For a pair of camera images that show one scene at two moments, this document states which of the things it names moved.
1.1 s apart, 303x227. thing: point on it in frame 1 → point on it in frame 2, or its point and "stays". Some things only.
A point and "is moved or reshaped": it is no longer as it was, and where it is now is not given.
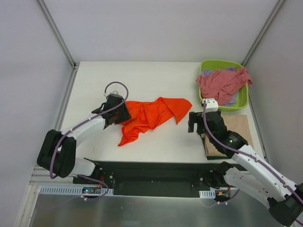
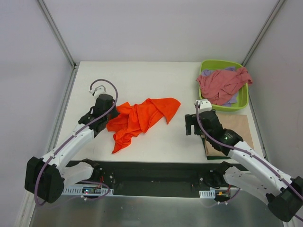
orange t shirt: [145, 115] is moved or reshaped
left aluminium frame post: [56, 31] stays
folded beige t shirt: [238, 123] stays
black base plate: [157, 178] stays
